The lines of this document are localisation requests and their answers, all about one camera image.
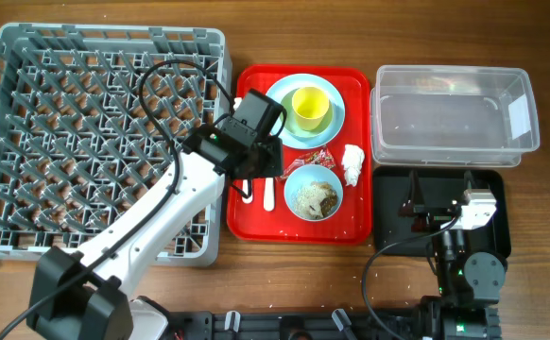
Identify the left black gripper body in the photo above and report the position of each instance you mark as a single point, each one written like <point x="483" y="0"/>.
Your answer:
<point x="269" y="155"/>

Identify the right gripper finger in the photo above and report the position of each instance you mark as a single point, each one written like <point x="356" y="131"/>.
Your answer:
<point x="412" y="204"/>
<point x="468" y="180"/>

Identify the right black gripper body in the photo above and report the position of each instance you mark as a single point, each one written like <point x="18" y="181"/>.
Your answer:
<point x="432" y="218"/>

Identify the white plastic spoon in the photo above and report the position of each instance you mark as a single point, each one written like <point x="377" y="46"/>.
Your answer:
<point x="269" y="195"/>

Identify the yellow plastic cup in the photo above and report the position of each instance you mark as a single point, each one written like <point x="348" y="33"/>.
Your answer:
<point x="310" y="105"/>

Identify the light blue plate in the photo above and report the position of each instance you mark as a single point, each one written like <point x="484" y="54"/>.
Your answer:
<point x="288" y="83"/>

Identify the small blue food bowl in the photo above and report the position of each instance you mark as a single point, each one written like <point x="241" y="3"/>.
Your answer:
<point x="313" y="193"/>

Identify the light green bowl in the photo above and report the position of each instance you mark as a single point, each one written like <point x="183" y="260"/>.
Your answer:
<point x="291" y="125"/>

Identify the white plastic fork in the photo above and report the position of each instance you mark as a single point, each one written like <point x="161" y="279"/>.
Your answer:
<point x="247" y="195"/>

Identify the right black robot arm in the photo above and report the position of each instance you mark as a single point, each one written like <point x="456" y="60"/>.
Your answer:
<point x="469" y="279"/>

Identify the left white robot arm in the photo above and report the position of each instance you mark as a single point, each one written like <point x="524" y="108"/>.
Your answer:
<point x="88" y="294"/>

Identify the grey dishwasher rack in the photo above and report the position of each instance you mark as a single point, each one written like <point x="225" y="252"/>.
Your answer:
<point x="90" y="116"/>

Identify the black plastic tray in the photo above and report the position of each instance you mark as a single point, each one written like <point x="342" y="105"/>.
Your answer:
<point x="440" y="186"/>

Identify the crumpled white napkin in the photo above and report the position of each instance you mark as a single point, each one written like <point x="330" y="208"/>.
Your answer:
<point x="352" y="162"/>

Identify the red snack wrapper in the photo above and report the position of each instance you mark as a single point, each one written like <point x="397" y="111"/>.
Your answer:
<point x="322" y="157"/>

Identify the clear plastic bin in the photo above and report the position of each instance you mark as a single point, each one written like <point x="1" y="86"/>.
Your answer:
<point x="456" y="116"/>

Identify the red plastic tray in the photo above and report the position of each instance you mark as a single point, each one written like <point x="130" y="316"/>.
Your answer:
<point x="352" y="223"/>

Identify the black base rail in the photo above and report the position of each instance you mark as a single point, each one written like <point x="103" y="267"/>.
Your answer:
<point x="409" y="323"/>

